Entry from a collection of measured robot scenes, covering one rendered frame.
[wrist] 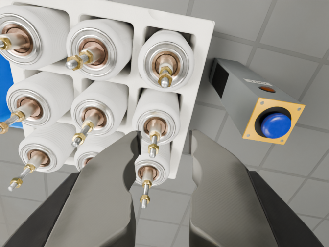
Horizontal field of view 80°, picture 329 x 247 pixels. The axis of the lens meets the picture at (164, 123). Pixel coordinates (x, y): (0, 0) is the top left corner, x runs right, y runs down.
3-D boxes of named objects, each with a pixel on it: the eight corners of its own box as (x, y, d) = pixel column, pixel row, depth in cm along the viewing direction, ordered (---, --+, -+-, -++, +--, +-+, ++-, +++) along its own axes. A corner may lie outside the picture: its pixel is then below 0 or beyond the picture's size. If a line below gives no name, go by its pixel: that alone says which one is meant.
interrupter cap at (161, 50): (170, 95, 35) (170, 97, 35) (134, 69, 33) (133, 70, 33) (198, 61, 32) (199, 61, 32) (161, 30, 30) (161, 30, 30)
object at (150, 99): (184, 91, 53) (191, 123, 38) (163, 116, 57) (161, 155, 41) (155, 69, 51) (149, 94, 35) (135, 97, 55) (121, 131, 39)
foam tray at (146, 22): (48, -10, 49) (-10, -21, 33) (201, 19, 51) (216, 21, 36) (61, 126, 68) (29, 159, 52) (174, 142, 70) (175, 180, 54)
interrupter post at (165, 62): (167, 75, 34) (167, 81, 31) (155, 66, 33) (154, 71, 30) (176, 63, 33) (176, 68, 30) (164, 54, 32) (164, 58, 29)
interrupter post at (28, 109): (40, 111, 37) (29, 119, 35) (29, 114, 38) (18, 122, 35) (33, 100, 36) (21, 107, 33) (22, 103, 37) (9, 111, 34)
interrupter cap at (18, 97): (59, 119, 38) (58, 121, 38) (26, 129, 39) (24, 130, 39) (37, 83, 35) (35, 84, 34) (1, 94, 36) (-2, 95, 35)
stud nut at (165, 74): (159, 86, 26) (158, 88, 25) (156, 74, 25) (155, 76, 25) (174, 84, 26) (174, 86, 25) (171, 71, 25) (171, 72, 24)
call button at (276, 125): (264, 107, 29) (270, 113, 28) (289, 111, 30) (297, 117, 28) (253, 130, 31) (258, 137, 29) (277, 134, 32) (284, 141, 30)
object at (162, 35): (170, 76, 52) (171, 103, 36) (140, 53, 49) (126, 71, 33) (195, 45, 48) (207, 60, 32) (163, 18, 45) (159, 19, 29)
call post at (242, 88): (215, 56, 56) (258, 96, 28) (239, 61, 56) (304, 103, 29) (208, 81, 59) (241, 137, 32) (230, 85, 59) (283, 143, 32)
